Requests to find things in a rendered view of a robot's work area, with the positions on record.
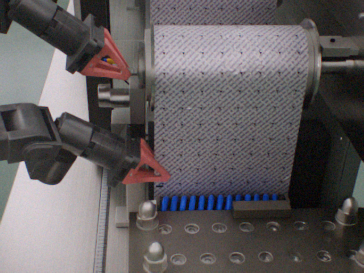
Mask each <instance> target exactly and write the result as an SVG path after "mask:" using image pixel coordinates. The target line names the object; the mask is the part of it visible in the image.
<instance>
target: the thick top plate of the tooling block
mask: <svg viewBox="0 0 364 273"><path fill-rule="evenodd" d="M337 212H338V208H311V209H307V208H291V216H290V217H278V218H233V214H232V210H181V211H157V213H158V221H159V224H158V227H156V228H155V229H153V230H150V231H144V230H140V229H139V228H138V227H137V225H136V220H137V213H138V212H129V238H128V273H147V272H145V270H144V269H143V262H144V255H145V254H146V249H147V246H148V245H149V243H151V242H153V241H159V242H160V243H161V244H162V245H163V247H164V252H165V254H166V255H167V269H166V270H165V271H164V272H163V273H364V267H361V266H360V265H359V264H358V263H357V262H356V261H355V255H356V253H357V252H358V251H359V247H360V244H361V243H362V241H363V240H364V208H358V214H357V218H358V222H357V224H356V225H354V226H345V225H342V224H340V223H339V222H337V221H336V219H335V214H336V213H337Z"/></svg>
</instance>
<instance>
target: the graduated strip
mask: <svg viewBox="0 0 364 273"><path fill-rule="evenodd" d="M106 183H107V169H106V168H104V167H102V180H101V193H100V200H99V207H98V220H97V234H96V247H95V255H94V262H93V273H105V267H106V257H107V238H108V228H109V208H110V190H111V187H110V186H108V185H106Z"/></svg>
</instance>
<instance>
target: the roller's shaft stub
mask: <svg viewBox="0 0 364 273"><path fill-rule="evenodd" d="M353 68H354V57H353V55H350V56H322V57H321V70H320V74H321V75H339V76H340V77H342V78H348V77H350V75H352V73H353Z"/></svg>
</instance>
